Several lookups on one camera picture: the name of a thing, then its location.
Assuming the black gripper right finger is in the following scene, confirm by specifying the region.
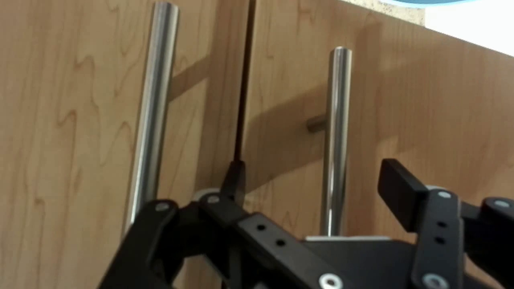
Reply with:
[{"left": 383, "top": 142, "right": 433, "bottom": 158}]
[{"left": 378, "top": 158, "right": 428, "bottom": 231}]

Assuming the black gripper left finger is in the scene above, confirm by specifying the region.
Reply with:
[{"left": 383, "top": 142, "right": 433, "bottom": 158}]
[{"left": 221, "top": 160, "right": 246, "bottom": 203}]

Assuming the door metal handle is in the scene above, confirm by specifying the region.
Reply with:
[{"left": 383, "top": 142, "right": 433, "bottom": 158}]
[
  {"left": 124, "top": 0, "right": 180, "bottom": 229},
  {"left": 307, "top": 46, "right": 352, "bottom": 235}
]

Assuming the wooden cabinet door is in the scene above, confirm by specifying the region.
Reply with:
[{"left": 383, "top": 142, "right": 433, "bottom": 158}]
[
  {"left": 0, "top": 0, "right": 250, "bottom": 289},
  {"left": 243, "top": 0, "right": 514, "bottom": 239}
]

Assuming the large blue bowl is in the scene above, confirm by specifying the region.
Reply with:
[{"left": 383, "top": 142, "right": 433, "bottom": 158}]
[{"left": 381, "top": 0, "right": 473, "bottom": 6}]

